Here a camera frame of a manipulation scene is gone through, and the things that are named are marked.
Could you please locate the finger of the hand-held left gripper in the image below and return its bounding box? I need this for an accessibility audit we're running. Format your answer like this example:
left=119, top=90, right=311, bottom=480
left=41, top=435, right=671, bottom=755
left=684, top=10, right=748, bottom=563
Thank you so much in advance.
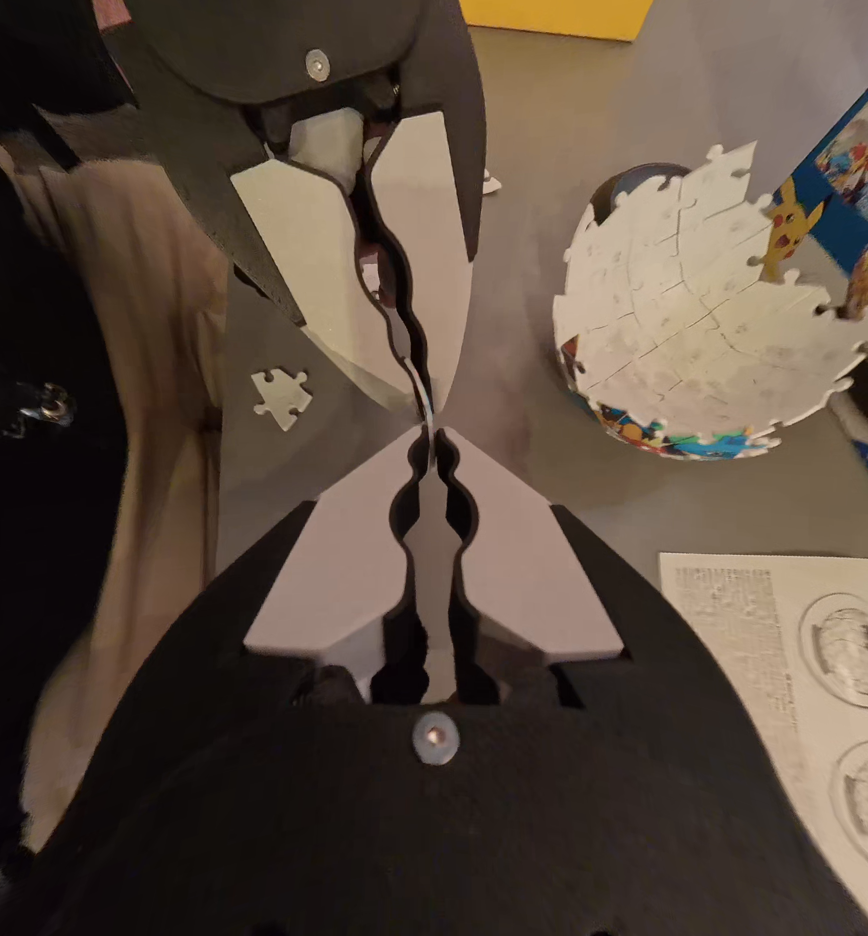
left=364, top=108, right=476, bottom=430
left=231, top=108, right=422, bottom=419

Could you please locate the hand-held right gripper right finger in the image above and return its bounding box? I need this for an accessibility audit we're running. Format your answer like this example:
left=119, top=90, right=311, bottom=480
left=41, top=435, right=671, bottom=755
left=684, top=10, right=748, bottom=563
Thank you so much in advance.
left=434, top=428, right=624, bottom=704

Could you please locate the person's dark jacket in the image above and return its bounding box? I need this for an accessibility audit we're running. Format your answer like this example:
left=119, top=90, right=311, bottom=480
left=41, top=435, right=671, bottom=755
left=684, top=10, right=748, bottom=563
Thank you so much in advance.
left=0, top=0, right=135, bottom=878

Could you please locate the yellow plastic bin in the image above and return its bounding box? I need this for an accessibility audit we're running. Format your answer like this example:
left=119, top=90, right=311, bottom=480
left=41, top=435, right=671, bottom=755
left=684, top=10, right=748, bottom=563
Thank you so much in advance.
left=459, top=0, right=654, bottom=42

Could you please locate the white instruction leaflet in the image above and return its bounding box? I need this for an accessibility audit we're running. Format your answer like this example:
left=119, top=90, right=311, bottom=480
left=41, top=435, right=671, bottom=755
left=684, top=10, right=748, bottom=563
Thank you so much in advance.
left=658, top=553, right=868, bottom=930

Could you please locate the black round ball stand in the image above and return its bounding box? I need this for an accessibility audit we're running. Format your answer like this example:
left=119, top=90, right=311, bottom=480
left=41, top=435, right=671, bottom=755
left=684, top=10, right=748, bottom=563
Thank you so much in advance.
left=588, top=162, right=692, bottom=220

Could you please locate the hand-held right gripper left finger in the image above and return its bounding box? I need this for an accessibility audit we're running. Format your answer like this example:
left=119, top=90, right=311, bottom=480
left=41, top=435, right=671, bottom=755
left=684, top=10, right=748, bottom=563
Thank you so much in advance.
left=244, top=426, right=435, bottom=704

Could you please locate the blue puzzle box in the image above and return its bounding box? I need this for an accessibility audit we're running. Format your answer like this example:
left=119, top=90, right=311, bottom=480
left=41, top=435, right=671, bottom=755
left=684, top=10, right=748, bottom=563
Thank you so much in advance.
left=759, top=51, right=868, bottom=516

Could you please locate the partly built puzzle ball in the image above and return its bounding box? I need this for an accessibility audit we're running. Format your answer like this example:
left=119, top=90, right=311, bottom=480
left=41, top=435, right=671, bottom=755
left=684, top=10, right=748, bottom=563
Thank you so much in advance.
left=551, top=141, right=868, bottom=462

